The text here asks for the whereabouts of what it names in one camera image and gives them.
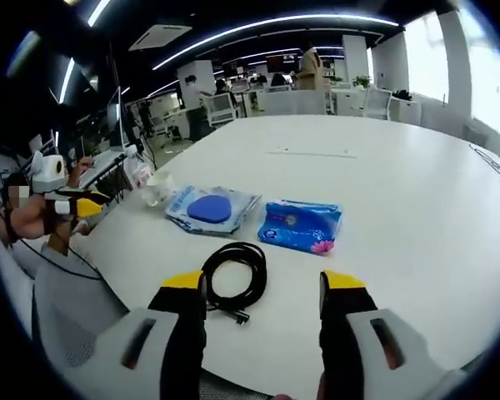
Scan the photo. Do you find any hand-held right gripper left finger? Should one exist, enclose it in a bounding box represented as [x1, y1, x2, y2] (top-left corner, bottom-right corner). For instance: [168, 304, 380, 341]
[72, 268, 208, 400]

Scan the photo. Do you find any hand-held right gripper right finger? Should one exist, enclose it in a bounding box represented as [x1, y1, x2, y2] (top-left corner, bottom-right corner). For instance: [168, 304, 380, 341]
[317, 268, 470, 400]

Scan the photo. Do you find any clear plastic water bottle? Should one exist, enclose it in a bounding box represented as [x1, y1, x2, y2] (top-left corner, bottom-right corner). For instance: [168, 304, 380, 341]
[127, 145, 155, 197]

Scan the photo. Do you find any white paper cup leaf print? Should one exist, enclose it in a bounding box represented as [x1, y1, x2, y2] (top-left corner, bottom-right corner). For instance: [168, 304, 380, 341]
[143, 171, 177, 208]

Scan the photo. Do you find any blue tissue pack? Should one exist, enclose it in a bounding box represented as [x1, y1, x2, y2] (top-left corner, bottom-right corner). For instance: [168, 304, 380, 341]
[257, 199, 343, 255]

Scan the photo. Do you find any white blue wipes packet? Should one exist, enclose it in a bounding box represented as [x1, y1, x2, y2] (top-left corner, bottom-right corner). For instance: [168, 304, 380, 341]
[165, 184, 263, 237]

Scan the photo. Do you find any white tabletop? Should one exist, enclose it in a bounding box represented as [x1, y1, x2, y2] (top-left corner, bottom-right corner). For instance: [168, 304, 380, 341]
[72, 114, 500, 397]

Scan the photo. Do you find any white side desk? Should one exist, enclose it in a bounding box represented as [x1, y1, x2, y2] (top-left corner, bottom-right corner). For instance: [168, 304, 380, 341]
[77, 147, 128, 188]

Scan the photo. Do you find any computer monitor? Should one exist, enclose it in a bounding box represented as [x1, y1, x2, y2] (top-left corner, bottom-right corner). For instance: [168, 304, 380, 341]
[106, 86, 126, 152]

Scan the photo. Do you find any grey mesh office chair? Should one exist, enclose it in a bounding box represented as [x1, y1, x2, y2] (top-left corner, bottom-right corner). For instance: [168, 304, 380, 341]
[31, 245, 276, 400]

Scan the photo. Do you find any white mesh office chair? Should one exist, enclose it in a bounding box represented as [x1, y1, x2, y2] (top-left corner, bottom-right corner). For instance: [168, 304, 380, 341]
[360, 87, 393, 120]
[207, 92, 241, 126]

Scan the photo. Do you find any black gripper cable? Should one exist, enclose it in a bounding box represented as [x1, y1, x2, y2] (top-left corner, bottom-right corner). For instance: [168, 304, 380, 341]
[18, 237, 103, 281]

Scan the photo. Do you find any thin black cable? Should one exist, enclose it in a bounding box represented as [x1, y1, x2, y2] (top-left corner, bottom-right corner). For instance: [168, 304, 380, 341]
[468, 143, 500, 180]

